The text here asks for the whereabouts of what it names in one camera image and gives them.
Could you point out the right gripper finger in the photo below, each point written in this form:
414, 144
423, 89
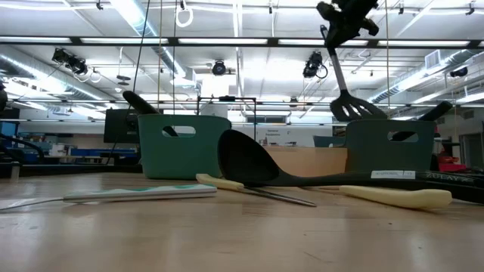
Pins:
344, 34

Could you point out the black slotted spatula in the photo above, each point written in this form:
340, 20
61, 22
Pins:
349, 97

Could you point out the black steel-necked utensil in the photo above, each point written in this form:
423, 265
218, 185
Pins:
436, 111

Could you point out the black ladle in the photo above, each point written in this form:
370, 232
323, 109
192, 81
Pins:
246, 158

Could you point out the black serving spoon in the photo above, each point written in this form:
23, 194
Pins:
138, 101

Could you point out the blue plastic bin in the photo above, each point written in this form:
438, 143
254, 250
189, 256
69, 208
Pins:
378, 158

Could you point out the orange plastic tray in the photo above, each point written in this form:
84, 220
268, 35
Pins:
310, 160

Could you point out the red crate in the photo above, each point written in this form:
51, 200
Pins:
452, 166

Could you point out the teal plastic bin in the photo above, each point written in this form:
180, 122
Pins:
181, 158

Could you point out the black computer monitor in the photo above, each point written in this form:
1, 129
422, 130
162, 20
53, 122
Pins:
121, 126

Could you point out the black curved tube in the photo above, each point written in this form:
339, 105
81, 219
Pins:
22, 141

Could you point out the black camera unit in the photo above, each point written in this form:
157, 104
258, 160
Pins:
312, 64
72, 62
219, 68

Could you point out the black overhead frame bar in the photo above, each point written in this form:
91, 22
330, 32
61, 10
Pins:
272, 42

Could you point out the silver ventilation duct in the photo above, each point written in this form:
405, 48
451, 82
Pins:
45, 79
416, 81

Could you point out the black frame rail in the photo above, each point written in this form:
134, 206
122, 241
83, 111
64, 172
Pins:
75, 172

